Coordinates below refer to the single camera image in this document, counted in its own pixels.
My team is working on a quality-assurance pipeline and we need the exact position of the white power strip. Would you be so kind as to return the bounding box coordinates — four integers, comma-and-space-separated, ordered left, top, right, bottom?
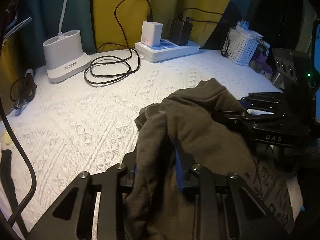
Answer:
135, 40, 200, 63

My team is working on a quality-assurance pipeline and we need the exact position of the black coiled cable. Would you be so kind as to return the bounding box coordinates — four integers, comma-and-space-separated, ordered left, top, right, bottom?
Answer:
83, 0, 153, 87

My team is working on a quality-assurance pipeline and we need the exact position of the brown t-shirt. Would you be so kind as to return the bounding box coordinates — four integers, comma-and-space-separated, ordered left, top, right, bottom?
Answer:
124, 79, 294, 239

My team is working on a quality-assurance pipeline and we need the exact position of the white desk lamp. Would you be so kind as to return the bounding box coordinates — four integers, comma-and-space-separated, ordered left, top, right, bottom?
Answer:
42, 0, 92, 84

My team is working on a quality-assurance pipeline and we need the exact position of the black charger adapter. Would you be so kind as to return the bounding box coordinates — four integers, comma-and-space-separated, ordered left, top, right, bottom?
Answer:
168, 20, 193, 46

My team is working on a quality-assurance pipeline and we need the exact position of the small black cable bundle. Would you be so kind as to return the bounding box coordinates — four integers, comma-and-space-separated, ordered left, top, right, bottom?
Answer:
9, 69, 38, 111

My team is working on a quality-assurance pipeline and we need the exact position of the purple plush toy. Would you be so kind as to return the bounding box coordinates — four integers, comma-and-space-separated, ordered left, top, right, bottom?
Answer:
249, 47, 273, 75

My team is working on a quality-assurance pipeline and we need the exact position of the yellow curtain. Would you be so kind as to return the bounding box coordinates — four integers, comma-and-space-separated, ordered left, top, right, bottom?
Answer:
92, 0, 230, 51

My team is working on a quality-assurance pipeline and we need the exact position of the white plastic basket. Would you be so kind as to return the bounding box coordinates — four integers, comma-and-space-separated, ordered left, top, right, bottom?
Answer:
223, 21, 263, 66

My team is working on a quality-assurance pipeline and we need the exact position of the brown cardboard box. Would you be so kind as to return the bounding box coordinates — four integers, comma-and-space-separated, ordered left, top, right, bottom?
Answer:
0, 34, 22, 114

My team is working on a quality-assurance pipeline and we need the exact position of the black braided cable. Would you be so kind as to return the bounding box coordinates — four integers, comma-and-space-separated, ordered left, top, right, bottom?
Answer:
0, 97, 38, 227

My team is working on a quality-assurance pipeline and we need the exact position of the white charger adapter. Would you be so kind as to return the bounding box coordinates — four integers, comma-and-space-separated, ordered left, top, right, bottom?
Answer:
141, 21, 163, 47

